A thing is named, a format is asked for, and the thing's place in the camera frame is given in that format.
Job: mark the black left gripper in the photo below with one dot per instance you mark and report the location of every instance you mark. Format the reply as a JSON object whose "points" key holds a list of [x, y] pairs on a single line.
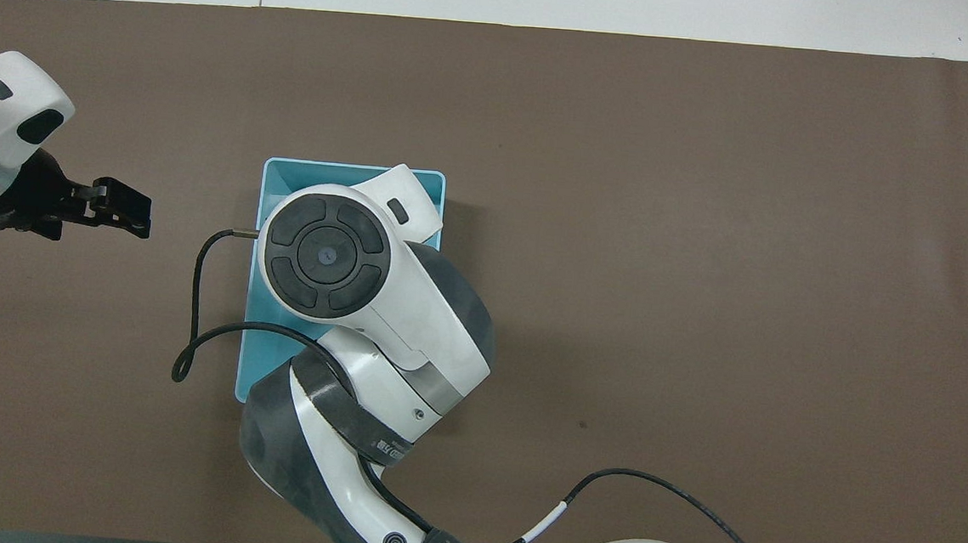
{"points": [[29, 197]]}

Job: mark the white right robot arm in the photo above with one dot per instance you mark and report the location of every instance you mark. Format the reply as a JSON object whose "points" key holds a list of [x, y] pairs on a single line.
{"points": [[413, 318]]}

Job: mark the blue plastic storage box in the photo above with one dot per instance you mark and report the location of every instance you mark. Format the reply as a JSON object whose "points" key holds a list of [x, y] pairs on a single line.
{"points": [[260, 371]]}

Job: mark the brown table mat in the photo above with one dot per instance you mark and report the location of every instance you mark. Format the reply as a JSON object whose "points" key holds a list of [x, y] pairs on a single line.
{"points": [[708, 236]]}

